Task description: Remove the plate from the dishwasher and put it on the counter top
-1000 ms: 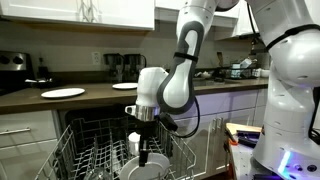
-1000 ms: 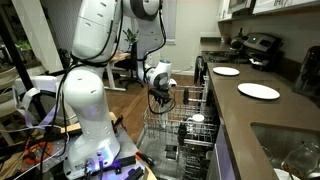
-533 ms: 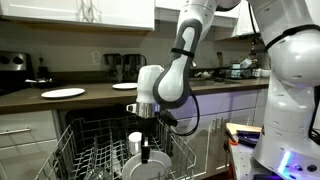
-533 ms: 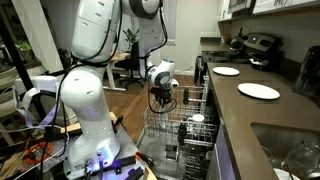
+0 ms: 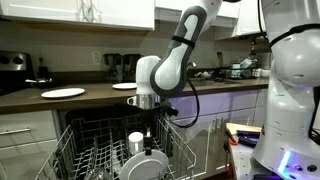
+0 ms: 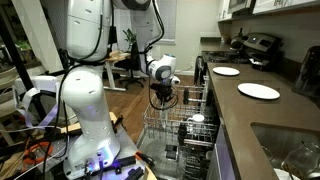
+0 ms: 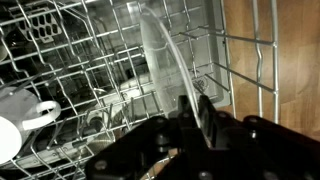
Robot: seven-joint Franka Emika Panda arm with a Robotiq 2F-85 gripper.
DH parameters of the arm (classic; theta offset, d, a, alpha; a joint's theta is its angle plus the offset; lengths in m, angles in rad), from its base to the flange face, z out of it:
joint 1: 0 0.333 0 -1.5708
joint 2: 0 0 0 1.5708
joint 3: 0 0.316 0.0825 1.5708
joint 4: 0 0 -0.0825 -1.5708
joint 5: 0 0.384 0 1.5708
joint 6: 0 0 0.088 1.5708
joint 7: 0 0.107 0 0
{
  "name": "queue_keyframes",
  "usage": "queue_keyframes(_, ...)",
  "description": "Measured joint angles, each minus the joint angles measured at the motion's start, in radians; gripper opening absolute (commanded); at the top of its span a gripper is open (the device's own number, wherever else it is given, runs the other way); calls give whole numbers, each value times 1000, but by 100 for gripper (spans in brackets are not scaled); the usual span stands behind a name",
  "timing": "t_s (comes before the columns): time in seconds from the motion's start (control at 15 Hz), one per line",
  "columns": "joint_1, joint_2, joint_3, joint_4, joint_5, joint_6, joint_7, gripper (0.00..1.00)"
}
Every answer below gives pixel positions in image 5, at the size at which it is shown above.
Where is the white round plate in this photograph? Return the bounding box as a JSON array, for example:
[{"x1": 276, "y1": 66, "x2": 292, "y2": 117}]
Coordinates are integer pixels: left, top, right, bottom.
[
  {"x1": 111, "y1": 82, "x2": 138, "y2": 91},
  {"x1": 118, "y1": 149, "x2": 170, "y2": 180},
  {"x1": 40, "y1": 87, "x2": 86, "y2": 100}
]

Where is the black dish drying rack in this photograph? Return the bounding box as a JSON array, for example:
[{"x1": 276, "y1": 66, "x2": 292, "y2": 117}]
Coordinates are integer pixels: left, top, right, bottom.
[{"x1": 229, "y1": 58, "x2": 264, "y2": 81}]

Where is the grey robot table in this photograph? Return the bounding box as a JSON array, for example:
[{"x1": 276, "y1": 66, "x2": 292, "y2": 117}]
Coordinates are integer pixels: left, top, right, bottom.
[{"x1": 228, "y1": 133, "x2": 320, "y2": 180}]

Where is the white ceramic mug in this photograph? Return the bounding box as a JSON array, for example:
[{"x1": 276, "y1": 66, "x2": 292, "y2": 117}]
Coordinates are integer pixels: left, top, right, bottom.
[{"x1": 128, "y1": 131, "x2": 145, "y2": 156}]

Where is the wire dishwasher rack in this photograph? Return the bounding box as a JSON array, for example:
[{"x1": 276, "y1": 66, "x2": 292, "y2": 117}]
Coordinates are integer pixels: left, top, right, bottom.
[{"x1": 34, "y1": 114, "x2": 198, "y2": 180}]

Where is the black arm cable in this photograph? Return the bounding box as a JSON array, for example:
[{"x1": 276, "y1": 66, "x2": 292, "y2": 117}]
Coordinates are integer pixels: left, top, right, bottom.
[{"x1": 171, "y1": 78, "x2": 201, "y2": 129}]

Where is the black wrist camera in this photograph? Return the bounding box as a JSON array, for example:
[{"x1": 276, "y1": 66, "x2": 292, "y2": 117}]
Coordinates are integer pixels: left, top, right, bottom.
[{"x1": 159, "y1": 99, "x2": 179, "y2": 118}]

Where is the black tool case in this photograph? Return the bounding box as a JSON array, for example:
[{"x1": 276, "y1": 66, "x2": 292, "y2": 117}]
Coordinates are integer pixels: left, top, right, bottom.
[{"x1": 236, "y1": 129, "x2": 263, "y2": 148}]

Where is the silver drawer handle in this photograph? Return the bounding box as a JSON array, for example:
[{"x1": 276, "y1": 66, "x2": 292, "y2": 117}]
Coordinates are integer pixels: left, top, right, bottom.
[{"x1": 0, "y1": 127, "x2": 32, "y2": 136}]

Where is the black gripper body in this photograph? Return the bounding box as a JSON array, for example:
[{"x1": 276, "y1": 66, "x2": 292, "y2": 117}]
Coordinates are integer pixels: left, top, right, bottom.
[{"x1": 138, "y1": 108, "x2": 162, "y2": 134}]

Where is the small black tray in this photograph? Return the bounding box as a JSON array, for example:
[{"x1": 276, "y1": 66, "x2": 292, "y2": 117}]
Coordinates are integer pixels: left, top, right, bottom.
[{"x1": 24, "y1": 78, "x2": 54, "y2": 90}]

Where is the black coffee maker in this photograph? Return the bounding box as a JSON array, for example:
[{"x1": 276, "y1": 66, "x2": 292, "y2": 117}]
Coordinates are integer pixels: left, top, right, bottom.
[
  {"x1": 123, "y1": 53, "x2": 144, "y2": 83},
  {"x1": 103, "y1": 53, "x2": 125, "y2": 83}
]

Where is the silver kitchen faucet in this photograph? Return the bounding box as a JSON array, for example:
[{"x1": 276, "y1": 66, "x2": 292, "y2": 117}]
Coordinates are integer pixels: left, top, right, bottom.
[{"x1": 186, "y1": 60, "x2": 198, "y2": 70}]

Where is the orange handled tool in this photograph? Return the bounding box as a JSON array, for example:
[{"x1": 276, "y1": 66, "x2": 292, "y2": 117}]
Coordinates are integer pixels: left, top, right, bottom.
[{"x1": 224, "y1": 128, "x2": 240, "y2": 147}]

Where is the white upper cabinet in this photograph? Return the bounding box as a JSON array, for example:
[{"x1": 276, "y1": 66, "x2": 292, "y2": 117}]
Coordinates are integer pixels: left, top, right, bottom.
[
  {"x1": 0, "y1": 0, "x2": 156, "y2": 32},
  {"x1": 154, "y1": 0, "x2": 241, "y2": 28}
]

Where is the wooden board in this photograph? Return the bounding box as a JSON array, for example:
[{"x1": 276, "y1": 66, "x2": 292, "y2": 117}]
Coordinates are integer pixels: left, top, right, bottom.
[{"x1": 225, "y1": 122, "x2": 263, "y2": 136}]

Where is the white wall outlet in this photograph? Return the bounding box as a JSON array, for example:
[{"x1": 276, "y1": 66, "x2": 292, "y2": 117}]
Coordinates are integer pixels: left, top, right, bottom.
[{"x1": 91, "y1": 50, "x2": 102, "y2": 66}]

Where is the white lower cabinet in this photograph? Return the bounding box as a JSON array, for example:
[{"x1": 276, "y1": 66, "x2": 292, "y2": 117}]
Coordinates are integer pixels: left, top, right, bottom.
[{"x1": 166, "y1": 88, "x2": 269, "y2": 178}]

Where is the white drawer cabinet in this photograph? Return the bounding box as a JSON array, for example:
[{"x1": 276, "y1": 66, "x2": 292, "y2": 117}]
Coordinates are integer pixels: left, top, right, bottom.
[{"x1": 0, "y1": 109, "x2": 62, "y2": 180}]

